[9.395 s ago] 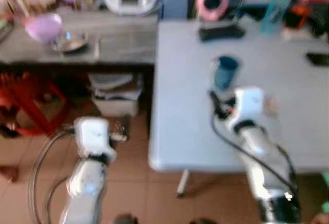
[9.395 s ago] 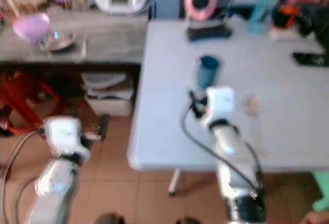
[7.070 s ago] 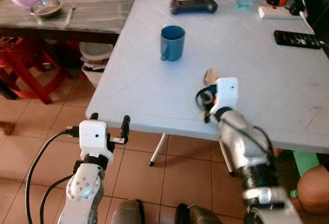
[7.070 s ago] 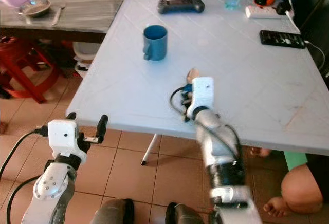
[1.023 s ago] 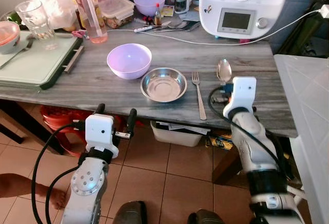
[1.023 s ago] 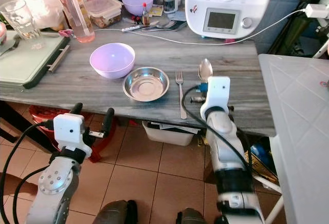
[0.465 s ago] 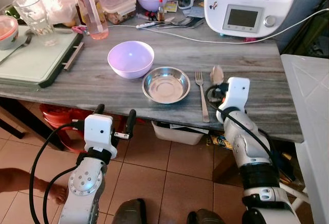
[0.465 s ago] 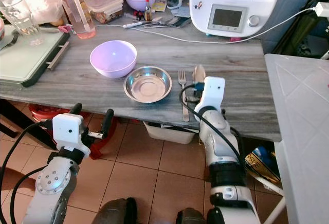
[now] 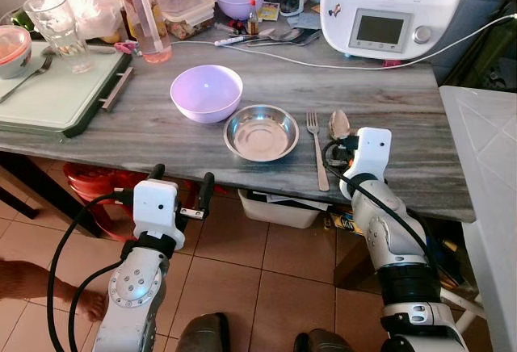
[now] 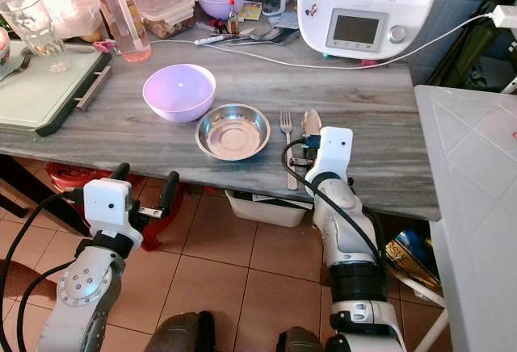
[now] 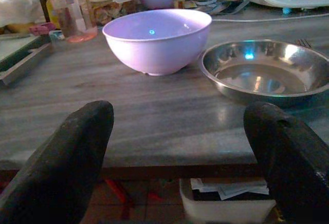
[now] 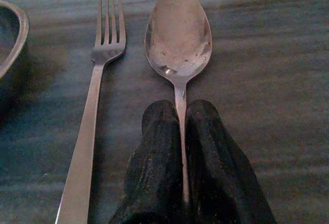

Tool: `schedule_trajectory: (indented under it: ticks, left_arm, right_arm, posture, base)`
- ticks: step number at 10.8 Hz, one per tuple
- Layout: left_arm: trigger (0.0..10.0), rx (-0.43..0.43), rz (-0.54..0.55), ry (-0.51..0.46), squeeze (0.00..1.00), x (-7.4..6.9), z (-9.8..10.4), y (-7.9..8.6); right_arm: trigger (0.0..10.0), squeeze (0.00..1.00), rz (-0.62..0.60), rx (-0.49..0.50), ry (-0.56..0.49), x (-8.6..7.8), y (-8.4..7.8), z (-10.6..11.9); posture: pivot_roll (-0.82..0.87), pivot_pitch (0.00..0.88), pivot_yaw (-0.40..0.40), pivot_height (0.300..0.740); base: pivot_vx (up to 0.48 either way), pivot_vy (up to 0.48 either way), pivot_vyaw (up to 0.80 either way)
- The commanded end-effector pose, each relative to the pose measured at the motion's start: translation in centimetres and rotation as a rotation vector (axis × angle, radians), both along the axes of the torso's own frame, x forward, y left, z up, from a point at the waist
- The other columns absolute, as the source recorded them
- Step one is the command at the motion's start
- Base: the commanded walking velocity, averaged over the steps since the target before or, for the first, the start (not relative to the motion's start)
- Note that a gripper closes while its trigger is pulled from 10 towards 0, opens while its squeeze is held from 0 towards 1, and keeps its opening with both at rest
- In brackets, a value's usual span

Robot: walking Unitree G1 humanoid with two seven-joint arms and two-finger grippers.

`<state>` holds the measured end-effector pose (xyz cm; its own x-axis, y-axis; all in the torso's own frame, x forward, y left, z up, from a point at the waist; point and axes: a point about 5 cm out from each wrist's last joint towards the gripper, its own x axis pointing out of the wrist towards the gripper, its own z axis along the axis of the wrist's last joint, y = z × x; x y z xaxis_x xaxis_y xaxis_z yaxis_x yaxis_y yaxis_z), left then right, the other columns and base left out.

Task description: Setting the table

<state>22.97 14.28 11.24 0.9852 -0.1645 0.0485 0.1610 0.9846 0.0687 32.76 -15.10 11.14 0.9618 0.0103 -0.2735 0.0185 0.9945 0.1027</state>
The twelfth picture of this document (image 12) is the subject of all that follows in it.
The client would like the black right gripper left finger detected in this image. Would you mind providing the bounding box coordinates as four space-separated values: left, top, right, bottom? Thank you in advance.
108 99 190 224

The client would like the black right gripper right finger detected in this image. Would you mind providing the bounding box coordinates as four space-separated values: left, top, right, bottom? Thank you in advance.
185 99 277 224

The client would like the silver metal spoon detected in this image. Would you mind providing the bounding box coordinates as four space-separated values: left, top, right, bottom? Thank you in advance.
144 0 213 204

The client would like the silver metal fork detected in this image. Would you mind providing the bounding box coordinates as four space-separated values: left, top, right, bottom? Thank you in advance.
54 0 127 224

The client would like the grey bowl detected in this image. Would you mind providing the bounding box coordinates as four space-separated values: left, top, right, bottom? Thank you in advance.
0 0 30 79

